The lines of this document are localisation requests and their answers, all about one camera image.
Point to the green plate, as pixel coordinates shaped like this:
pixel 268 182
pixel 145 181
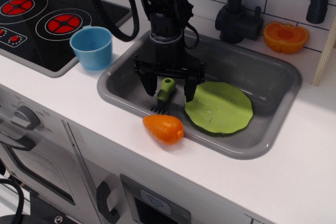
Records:
pixel 219 107

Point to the grey oven door handle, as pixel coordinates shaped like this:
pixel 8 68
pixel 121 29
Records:
pixel 16 138

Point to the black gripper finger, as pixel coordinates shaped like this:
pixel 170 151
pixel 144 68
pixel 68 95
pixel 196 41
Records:
pixel 149 82
pixel 190 88

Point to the grey oven knob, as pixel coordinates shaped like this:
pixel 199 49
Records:
pixel 25 118

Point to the blue plastic cup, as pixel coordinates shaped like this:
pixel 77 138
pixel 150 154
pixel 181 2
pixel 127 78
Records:
pixel 92 45

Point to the orange toy pumpkin half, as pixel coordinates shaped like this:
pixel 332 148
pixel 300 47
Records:
pixel 285 38

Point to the black faucet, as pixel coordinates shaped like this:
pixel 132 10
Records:
pixel 235 24

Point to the orange toy carrot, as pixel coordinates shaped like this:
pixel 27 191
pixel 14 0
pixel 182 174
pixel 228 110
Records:
pixel 166 129

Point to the green handled grey spatula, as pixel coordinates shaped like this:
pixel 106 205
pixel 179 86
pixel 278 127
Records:
pixel 168 86

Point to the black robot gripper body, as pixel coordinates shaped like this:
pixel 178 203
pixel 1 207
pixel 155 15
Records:
pixel 169 60

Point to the black toy stovetop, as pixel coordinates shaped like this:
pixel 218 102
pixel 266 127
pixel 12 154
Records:
pixel 36 33

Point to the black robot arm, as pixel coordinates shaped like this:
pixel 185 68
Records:
pixel 168 20

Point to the grey plastic sink basin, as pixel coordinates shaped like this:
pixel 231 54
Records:
pixel 271 84

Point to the wooden side panel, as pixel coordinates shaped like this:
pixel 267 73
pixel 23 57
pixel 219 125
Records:
pixel 325 55

